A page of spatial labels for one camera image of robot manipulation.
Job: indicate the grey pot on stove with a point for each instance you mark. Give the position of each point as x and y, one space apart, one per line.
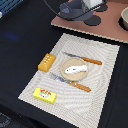
71 10

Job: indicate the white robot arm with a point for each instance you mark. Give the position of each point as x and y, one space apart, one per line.
94 5

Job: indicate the round wooden plate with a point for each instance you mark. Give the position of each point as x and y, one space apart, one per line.
73 61

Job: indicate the white toy fish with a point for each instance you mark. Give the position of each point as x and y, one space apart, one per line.
75 69

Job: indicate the beige woven placemat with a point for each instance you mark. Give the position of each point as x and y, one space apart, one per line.
78 107

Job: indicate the yellow toy butter block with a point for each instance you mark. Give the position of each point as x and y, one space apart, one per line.
44 95

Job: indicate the orange toy bread loaf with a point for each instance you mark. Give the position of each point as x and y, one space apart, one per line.
46 63

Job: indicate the beige bowl on stove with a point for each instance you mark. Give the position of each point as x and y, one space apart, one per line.
124 15

